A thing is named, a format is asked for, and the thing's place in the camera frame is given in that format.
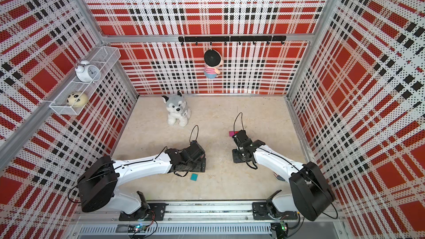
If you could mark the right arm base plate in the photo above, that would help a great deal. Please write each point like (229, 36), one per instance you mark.
(266, 211)

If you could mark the white alarm clock on shelf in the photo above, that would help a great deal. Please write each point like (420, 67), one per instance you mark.
(87, 72)

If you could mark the teal cube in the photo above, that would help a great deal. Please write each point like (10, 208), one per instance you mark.
(194, 177)

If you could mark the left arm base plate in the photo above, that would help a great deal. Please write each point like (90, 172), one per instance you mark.
(151, 210)

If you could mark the aluminium front rail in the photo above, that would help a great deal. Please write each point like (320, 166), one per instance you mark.
(223, 219)

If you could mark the black hook rail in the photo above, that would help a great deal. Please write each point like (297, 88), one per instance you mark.
(232, 38)

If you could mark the cream panda ball toy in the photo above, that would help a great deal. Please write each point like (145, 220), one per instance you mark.
(77, 100)

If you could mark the small magenta cube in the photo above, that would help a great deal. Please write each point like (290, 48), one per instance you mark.
(231, 133)

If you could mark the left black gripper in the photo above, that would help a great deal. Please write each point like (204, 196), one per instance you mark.
(201, 165)

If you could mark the white wire wall shelf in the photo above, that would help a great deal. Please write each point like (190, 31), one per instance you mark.
(104, 57)

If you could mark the hanging doll with black hat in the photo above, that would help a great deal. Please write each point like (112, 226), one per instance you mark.
(212, 62)

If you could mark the left green circuit board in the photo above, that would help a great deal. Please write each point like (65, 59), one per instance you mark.
(139, 228)

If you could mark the husky plush toy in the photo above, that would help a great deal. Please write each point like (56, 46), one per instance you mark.
(178, 109)

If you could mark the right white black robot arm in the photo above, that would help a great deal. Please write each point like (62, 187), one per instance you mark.
(310, 194)

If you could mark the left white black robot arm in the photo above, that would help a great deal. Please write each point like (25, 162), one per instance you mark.
(98, 187)

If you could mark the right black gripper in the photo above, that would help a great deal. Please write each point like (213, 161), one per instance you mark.
(236, 157)

